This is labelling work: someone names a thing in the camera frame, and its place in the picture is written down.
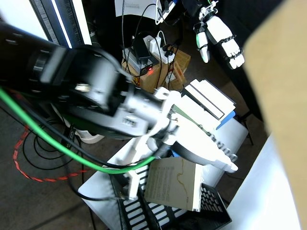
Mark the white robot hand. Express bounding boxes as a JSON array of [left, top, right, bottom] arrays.
[[171, 114, 238, 173], [193, 14, 246, 70]]

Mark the cream cover book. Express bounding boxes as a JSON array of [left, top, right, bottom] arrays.
[[143, 157, 204, 213]]

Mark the pale green book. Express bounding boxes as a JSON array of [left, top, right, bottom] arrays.
[[170, 103, 212, 135]]

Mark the wooden crate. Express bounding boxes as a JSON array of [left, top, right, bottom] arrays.
[[165, 47, 192, 91]]

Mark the black backdrop cloth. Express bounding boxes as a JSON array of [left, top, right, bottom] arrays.
[[178, 0, 286, 123]]

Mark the white power strip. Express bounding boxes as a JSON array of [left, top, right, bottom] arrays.
[[143, 35, 175, 64]]

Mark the brown cardboard box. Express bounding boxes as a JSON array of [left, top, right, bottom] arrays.
[[121, 57, 168, 93]]

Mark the tan cardboard sheet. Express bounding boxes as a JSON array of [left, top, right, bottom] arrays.
[[243, 0, 307, 230]]

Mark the black power adapter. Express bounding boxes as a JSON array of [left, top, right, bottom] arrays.
[[132, 38, 152, 62]]

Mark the black three-slot file rack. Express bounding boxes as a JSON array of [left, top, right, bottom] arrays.
[[109, 165, 233, 230]]

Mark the grey device box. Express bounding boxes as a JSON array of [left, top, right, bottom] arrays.
[[122, 46, 159, 77]]

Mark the white paper sheet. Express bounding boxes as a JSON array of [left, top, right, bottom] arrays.
[[114, 0, 161, 19]]

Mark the white plastic bin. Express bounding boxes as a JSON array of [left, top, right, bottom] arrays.
[[76, 128, 104, 144]]

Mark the black power brick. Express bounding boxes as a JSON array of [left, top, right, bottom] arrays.
[[62, 126, 77, 150]]

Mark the white computer tower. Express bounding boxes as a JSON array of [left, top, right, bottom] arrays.
[[0, 0, 93, 48]]

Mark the green cable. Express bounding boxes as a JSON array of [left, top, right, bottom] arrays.
[[0, 88, 157, 175]]

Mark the thick black cable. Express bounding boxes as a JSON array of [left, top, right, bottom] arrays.
[[0, 103, 168, 168]]

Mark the thin black coiled cable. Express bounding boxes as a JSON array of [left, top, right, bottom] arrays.
[[23, 129, 82, 171]]

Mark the red braided cable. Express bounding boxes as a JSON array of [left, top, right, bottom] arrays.
[[12, 92, 90, 183]]

